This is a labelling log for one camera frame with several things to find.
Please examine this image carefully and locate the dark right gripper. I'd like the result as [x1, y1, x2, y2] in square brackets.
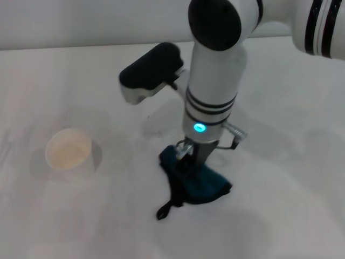
[174, 138, 219, 175]

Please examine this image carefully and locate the blue rag with black trim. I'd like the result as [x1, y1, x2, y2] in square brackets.
[156, 145, 233, 221]

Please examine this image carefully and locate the white paper cup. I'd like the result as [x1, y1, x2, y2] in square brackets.
[45, 127, 93, 171]

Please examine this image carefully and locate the metal plug with thin cable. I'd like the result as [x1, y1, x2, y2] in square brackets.
[215, 121, 249, 151]

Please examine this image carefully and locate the black camera cable plug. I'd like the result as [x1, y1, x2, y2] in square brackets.
[168, 69, 187, 91]

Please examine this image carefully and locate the black and white wrist camera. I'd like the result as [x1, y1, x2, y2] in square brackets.
[118, 42, 187, 105]

